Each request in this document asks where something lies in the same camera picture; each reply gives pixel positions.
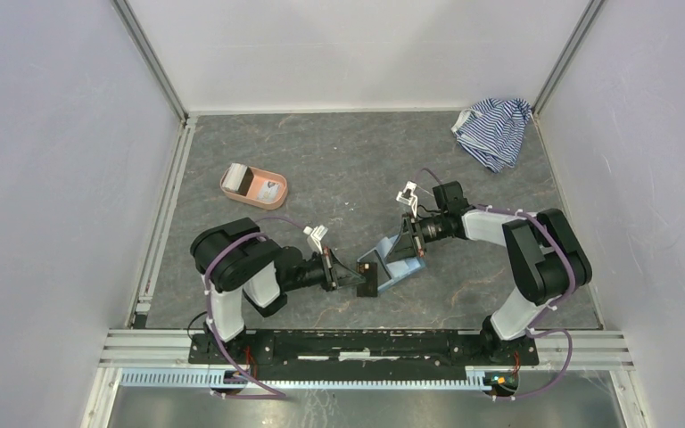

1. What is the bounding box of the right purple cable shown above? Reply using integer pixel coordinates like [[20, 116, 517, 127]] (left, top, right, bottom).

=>
[[416, 167, 577, 401]]

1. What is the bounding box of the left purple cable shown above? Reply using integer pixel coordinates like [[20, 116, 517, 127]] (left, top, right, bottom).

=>
[[203, 215, 309, 401]]

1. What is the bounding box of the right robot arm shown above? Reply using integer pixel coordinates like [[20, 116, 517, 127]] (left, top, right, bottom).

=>
[[384, 181, 593, 364]]

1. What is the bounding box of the white VIP card in tray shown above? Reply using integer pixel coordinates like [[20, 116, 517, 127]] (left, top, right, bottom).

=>
[[256, 180, 284, 204]]

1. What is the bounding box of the pink oval tray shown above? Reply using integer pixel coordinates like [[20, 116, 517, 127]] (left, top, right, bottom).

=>
[[219, 162, 289, 210]]

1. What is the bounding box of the teal card holder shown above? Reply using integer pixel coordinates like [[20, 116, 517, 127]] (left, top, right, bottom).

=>
[[357, 236, 425, 295]]

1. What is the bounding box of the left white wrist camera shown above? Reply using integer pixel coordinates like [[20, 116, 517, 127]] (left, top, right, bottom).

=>
[[303, 225, 328, 253]]

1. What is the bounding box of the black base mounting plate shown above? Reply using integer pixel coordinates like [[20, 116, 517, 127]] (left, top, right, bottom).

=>
[[188, 328, 540, 383]]

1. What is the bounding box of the aluminium frame rail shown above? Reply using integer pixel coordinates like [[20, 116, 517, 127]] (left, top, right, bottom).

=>
[[82, 329, 648, 427]]

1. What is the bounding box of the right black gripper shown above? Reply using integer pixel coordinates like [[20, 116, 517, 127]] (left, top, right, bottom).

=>
[[384, 212, 447, 264]]

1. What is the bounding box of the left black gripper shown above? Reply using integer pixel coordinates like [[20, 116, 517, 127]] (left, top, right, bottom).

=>
[[285, 246, 366, 292]]

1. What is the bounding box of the stack of credit cards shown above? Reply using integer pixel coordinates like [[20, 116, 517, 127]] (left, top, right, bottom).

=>
[[221, 162, 253, 194]]

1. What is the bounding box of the blue striped cloth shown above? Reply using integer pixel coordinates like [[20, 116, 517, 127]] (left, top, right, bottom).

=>
[[450, 98, 533, 173]]

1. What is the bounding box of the purple cable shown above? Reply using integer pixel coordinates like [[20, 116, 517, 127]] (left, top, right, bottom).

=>
[[203, 215, 309, 401], [416, 167, 577, 401]]

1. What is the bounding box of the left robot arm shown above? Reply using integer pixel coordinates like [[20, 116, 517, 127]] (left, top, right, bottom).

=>
[[190, 218, 367, 364]]

